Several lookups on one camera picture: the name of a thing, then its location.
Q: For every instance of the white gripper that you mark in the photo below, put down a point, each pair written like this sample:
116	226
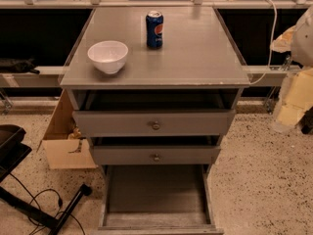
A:
303	41

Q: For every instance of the grey bottom drawer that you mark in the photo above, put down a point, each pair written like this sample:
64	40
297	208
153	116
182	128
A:
156	200

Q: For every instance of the grey drawer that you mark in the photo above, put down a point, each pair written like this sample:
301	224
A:
156	200
155	150
154	113

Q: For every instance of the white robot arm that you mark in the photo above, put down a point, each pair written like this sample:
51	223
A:
298	39

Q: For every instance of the grey drawer cabinet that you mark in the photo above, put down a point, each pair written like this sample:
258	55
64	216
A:
196	55

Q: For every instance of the grey top drawer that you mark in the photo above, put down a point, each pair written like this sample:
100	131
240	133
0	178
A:
154	113

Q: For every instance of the grey middle drawer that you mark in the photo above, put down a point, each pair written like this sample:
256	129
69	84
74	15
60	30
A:
155	150

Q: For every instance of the dark cart at right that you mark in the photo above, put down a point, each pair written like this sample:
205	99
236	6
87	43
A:
307	122

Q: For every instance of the blue pepsi can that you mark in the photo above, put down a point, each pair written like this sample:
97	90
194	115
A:
154	26

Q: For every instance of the white bowl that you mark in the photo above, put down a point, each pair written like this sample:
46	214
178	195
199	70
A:
108	56

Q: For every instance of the cardboard box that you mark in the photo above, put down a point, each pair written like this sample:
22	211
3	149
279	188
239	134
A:
63	143

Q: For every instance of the metal railing frame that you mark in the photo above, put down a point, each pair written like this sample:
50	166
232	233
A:
16	85

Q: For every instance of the black cloth on rail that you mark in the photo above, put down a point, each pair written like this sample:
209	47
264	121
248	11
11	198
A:
18	66

